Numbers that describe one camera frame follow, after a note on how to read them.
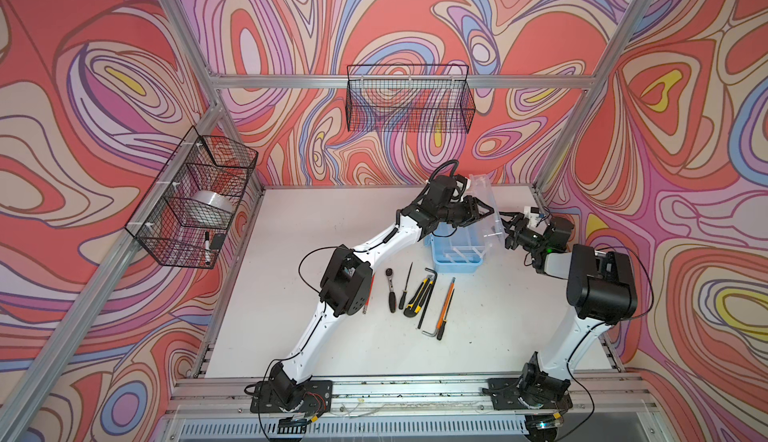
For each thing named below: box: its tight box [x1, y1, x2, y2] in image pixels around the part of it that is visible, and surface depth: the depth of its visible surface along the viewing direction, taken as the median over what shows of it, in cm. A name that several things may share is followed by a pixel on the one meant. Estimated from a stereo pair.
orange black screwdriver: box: [436, 277, 456, 341], surface depth 90 cm
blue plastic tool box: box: [424, 174, 504, 273], surface depth 89 cm
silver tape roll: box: [191, 190, 236, 215], surface depth 73 cm
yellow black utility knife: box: [403, 278, 435, 318], surface depth 91 cm
